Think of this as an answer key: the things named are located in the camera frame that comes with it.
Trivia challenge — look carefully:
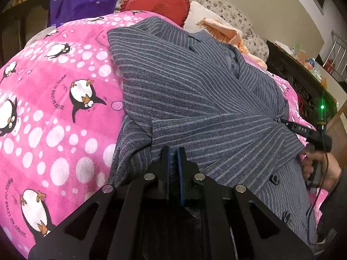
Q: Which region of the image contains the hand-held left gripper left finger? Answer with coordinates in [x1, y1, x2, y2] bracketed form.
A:
[28, 146, 174, 260]

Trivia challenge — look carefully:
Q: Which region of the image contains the purple bag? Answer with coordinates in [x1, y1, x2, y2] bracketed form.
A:
[47, 0, 126, 28]

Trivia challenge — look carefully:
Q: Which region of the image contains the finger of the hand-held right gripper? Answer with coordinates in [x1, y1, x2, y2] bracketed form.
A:
[274, 116, 295, 131]

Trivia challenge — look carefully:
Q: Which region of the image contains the dark carved wooden cabinet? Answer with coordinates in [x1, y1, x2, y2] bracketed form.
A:
[266, 40, 338, 130]

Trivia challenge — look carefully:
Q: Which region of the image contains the dark wooden shelf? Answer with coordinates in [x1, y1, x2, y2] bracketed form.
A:
[0, 0, 52, 65]

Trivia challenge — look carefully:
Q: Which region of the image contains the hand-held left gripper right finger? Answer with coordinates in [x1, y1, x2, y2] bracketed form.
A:
[176, 146, 315, 260]

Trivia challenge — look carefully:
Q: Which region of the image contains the metal railing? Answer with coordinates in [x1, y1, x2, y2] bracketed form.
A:
[320, 30, 347, 83]

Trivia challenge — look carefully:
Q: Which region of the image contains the light wooden board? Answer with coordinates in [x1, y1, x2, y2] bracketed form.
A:
[327, 105, 347, 152]

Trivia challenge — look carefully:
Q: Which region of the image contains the person's right hand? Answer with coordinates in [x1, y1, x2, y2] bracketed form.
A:
[301, 145, 341, 189]

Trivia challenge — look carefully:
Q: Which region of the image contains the peach fringed cloth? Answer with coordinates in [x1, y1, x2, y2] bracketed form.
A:
[196, 18, 269, 71]

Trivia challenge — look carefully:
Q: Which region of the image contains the white pillow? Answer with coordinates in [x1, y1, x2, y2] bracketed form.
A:
[183, 1, 243, 37]

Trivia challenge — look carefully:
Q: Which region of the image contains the person's right forearm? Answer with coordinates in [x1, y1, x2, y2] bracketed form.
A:
[318, 168, 347, 240]

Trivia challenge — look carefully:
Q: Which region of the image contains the red cushion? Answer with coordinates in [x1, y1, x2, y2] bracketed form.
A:
[119, 0, 191, 28]

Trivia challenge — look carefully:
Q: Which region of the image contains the grey striped jacket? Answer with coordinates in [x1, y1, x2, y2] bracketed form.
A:
[107, 16, 318, 251]

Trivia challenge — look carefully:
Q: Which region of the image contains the black cable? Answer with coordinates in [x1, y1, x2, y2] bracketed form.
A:
[306, 138, 330, 247]

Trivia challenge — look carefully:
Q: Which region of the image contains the pink penguin print blanket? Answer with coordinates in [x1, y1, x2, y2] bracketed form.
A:
[0, 10, 323, 259]

